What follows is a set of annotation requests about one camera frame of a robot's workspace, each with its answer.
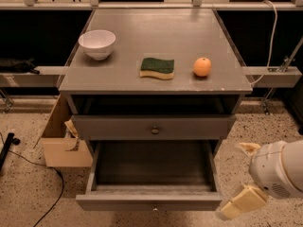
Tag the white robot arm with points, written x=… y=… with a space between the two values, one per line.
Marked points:
x=277 y=172

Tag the grey drawer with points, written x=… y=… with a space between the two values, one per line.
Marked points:
x=152 y=176
x=143 y=127

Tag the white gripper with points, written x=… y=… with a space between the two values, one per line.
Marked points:
x=267 y=167

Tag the grey wooden drawer cabinet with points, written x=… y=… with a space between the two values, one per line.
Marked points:
x=114 y=86

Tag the black object on rail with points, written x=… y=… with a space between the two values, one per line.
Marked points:
x=18 y=66

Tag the black stand foot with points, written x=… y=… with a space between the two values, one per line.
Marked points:
x=10 y=140

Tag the green yellow sponge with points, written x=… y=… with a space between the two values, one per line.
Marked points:
x=157 y=68

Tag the orange fruit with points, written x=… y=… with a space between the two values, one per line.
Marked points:
x=202 y=67

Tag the white ceramic bowl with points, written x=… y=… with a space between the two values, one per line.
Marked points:
x=97 y=44

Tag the cardboard box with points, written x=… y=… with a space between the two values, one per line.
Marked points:
x=60 y=140

